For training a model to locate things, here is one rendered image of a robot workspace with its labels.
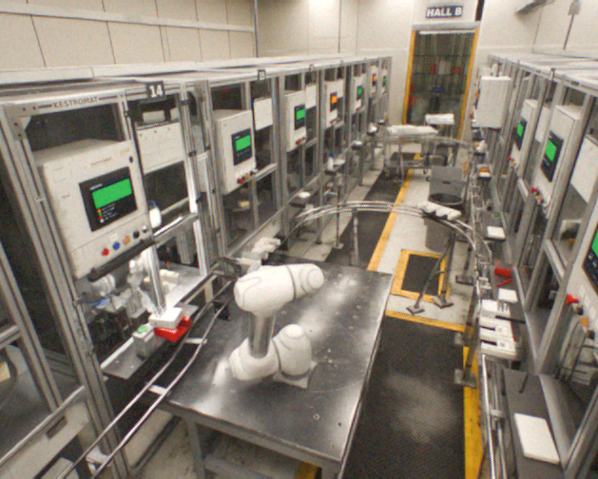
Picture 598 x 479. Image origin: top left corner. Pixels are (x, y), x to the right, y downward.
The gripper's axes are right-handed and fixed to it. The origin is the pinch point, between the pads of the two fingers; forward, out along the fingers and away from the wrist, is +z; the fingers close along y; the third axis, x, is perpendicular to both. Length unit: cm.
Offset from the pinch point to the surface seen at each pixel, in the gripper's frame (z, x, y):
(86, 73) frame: 100, -36, 93
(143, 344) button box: 8, 51, -14
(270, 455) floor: -35, 19, -112
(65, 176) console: 20, 56, 65
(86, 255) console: 20, 57, 33
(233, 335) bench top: -6.5, 1.2, -44.6
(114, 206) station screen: 18, 40, 47
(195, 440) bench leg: -10, 49, -72
